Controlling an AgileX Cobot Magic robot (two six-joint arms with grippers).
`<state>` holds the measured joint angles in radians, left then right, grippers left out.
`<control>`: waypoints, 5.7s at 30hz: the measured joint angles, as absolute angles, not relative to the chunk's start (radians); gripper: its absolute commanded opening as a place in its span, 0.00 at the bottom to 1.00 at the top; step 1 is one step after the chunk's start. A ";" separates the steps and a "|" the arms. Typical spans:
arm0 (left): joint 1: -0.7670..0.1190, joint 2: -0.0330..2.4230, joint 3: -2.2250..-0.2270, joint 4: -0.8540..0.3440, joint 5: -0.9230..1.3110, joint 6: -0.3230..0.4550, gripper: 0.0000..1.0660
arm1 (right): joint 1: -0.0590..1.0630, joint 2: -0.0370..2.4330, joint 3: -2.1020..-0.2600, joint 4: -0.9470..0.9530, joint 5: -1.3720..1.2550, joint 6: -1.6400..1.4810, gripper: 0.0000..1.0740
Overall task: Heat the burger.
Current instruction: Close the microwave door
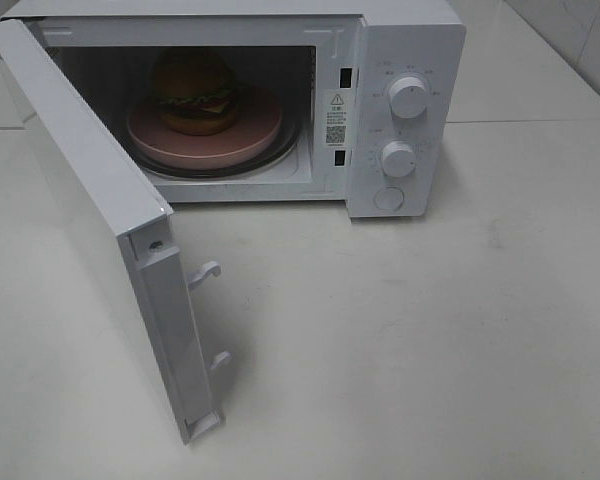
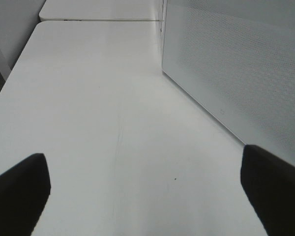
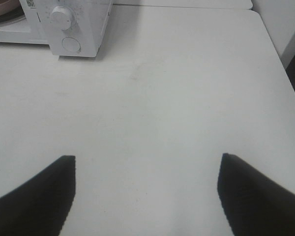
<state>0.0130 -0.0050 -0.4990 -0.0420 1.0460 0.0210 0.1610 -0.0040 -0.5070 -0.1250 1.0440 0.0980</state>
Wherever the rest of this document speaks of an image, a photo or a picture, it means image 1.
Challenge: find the pink round plate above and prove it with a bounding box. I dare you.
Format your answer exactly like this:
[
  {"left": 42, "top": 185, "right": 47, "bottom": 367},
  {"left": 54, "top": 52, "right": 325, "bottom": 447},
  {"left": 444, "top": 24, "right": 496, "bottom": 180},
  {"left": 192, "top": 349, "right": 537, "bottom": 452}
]
[{"left": 127, "top": 86, "right": 283, "bottom": 170}]

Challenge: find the white lower microwave knob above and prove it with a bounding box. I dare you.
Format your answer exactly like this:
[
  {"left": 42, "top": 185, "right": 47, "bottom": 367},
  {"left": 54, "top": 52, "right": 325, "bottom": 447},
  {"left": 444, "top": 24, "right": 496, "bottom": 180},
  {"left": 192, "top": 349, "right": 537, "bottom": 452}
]
[{"left": 380, "top": 141, "right": 416, "bottom": 178}]

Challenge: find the white upper microwave knob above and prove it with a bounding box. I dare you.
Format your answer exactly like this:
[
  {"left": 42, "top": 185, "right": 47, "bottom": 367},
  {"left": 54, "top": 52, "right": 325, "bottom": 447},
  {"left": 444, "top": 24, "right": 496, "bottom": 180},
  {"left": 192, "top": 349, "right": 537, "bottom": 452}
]
[{"left": 387, "top": 74, "right": 430, "bottom": 119}]

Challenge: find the white microwave door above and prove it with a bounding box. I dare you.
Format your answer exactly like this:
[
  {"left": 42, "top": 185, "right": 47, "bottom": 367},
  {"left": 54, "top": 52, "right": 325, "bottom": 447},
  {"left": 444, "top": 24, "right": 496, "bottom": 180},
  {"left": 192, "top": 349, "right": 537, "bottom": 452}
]
[{"left": 0, "top": 20, "right": 230, "bottom": 443}]

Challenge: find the white microwave oven body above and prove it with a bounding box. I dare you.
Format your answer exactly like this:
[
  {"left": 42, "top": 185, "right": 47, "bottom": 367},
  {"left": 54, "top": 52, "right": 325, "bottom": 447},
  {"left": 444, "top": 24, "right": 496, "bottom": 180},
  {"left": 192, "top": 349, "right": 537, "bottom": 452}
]
[{"left": 0, "top": 1, "right": 466, "bottom": 217}]

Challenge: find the white warning label sticker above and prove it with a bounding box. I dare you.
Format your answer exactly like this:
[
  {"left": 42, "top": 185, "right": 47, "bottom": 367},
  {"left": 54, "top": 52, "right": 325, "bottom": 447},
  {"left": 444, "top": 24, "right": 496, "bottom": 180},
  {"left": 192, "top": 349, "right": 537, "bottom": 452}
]
[{"left": 322, "top": 88, "right": 351, "bottom": 148}]

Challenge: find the round white door release button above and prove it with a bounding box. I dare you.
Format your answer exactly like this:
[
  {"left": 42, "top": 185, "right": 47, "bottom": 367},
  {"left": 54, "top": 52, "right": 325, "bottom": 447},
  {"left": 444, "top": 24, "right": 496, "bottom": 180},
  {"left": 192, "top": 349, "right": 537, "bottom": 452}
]
[{"left": 374, "top": 187, "right": 404, "bottom": 211}]

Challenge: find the toy burger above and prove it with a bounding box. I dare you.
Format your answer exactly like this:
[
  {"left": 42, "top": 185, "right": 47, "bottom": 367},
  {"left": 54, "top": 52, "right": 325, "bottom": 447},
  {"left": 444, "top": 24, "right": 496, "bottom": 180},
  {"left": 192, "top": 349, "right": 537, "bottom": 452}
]
[{"left": 150, "top": 47, "right": 239, "bottom": 136}]

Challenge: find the white microwave knob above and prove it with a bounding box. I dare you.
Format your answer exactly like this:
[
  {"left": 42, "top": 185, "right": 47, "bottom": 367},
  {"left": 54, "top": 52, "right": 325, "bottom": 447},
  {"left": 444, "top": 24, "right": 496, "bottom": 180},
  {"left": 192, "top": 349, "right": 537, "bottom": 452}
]
[
  {"left": 380, "top": 141, "right": 416, "bottom": 178},
  {"left": 387, "top": 74, "right": 430, "bottom": 119}
]

